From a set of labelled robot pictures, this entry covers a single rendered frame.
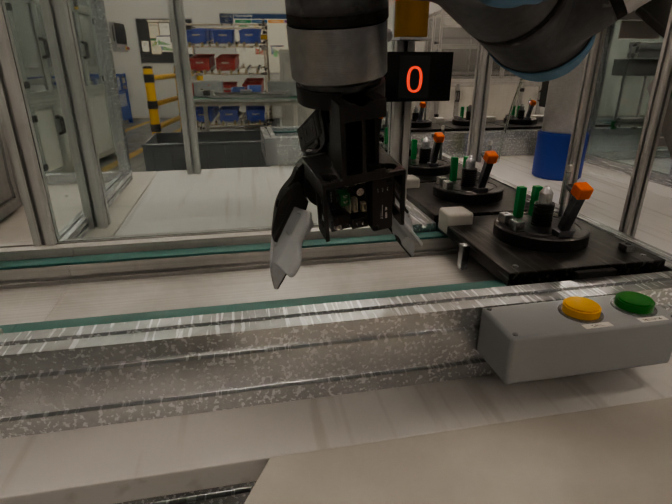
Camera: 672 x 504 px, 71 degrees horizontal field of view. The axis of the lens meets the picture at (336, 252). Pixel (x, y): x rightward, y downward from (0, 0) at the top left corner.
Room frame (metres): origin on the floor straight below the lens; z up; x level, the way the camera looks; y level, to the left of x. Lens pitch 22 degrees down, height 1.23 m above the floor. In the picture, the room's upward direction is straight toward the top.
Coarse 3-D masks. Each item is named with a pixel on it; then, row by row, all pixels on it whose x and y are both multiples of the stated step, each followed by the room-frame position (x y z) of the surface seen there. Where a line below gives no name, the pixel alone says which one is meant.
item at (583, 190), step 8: (568, 184) 0.65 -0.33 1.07; (576, 184) 0.63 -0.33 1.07; (584, 184) 0.63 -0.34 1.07; (576, 192) 0.63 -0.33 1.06; (584, 192) 0.62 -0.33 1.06; (592, 192) 0.62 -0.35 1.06; (576, 200) 0.63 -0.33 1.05; (584, 200) 0.63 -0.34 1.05; (568, 208) 0.64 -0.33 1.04; (576, 208) 0.63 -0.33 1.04; (568, 216) 0.64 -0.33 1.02; (576, 216) 0.64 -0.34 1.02; (560, 224) 0.65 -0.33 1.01; (568, 224) 0.64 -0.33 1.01
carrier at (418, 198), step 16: (464, 160) 1.00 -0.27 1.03; (464, 176) 0.95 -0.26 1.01; (416, 192) 0.97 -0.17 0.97; (432, 192) 0.97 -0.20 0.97; (448, 192) 0.91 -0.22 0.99; (464, 192) 0.90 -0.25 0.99; (480, 192) 0.89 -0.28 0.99; (496, 192) 0.90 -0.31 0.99; (512, 192) 0.97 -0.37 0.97; (432, 208) 0.86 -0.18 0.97; (480, 208) 0.86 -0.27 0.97; (496, 208) 0.86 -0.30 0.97; (512, 208) 0.86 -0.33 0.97; (528, 208) 0.86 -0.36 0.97
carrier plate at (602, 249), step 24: (480, 216) 0.81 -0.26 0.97; (456, 240) 0.72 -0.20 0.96; (480, 240) 0.69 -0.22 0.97; (600, 240) 0.69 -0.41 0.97; (504, 264) 0.59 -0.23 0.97; (528, 264) 0.59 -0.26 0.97; (552, 264) 0.59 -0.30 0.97; (576, 264) 0.59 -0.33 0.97; (600, 264) 0.59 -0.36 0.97; (624, 264) 0.60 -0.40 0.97; (648, 264) 0.60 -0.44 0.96
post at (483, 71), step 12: (480, 48) 1.86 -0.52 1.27; (480, 60) 1.84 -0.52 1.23; (492, 60) 1.84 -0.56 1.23; (480, 72) 1.83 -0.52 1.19; (480, 84) 1.83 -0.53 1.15; (480, 96) 1.83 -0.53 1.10; (480, 108) 1.84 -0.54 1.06; (480, 120) 1.85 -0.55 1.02; (480, 132) 1.84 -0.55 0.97; (468, 144) 1.87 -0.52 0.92; (480, 144) 1.84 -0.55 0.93; (480, 156) 1.84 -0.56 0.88
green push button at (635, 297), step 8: (616, 296) 0.50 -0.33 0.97; (624, 296) 0.49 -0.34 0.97; (632, 296) 0.49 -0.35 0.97; (640, 296) 0.49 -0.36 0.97; (648, 296) 0.49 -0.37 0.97; (616, 304) 0.49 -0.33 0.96; (624, 304) 0.48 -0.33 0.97; (632, 304) 0.48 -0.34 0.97; (640, 304) 0.48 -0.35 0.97; (648, 304) 0.48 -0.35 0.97; (632, 312) 0.47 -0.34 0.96; (640, 312) 0.47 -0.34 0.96; (648, 312) 0.47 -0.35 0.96
